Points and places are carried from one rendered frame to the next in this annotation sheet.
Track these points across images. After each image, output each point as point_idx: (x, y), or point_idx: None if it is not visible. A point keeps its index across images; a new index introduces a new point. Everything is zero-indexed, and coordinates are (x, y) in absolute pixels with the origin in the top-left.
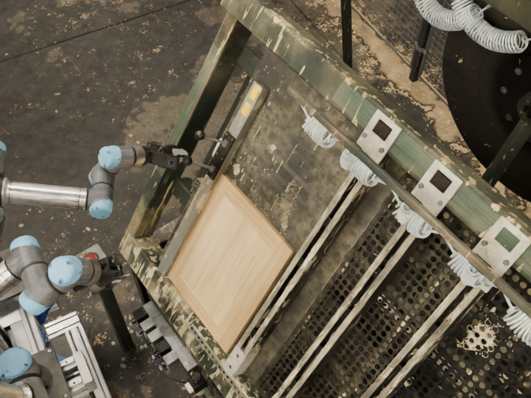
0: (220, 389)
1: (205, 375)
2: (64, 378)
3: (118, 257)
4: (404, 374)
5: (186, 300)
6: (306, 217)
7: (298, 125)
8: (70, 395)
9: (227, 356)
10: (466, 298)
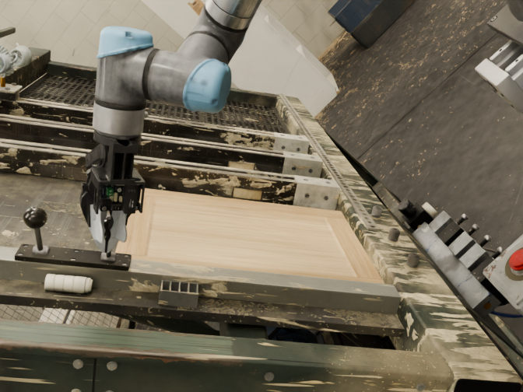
0: (373, 194)
1: (399, 219)
2: (499, 29)
3: None
4: None
5: (370, 260)
6: (80, 192)
7: None
8: (488, 24)
9: (340, 208)
10: (40, 101)
